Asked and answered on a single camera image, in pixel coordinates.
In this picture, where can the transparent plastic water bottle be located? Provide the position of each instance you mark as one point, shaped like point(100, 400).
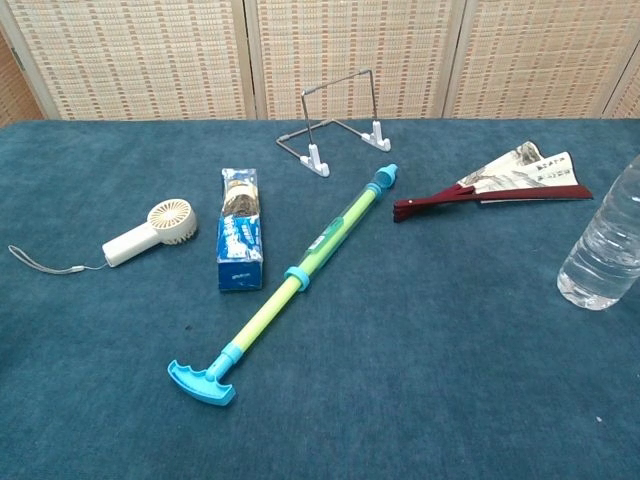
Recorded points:
point(600, 250)

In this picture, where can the teal long-handled stick tool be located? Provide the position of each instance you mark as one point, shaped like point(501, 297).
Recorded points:
point(325, 240)

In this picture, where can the blue cookie box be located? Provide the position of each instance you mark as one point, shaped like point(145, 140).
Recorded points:
point(240, 240)

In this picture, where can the blue carpet table cover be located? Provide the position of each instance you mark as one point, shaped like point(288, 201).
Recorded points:
point(450, 350)

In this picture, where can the white handheld electric fan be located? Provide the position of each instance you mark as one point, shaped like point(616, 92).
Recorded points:
point(135, 245)

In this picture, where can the paper folding fan, red ribs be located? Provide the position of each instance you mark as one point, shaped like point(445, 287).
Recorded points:
point(510, 175)

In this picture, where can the woven bamboo folding screen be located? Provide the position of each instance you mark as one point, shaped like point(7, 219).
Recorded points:
point(150, 60)
point(15, 95)
point(627, 100)

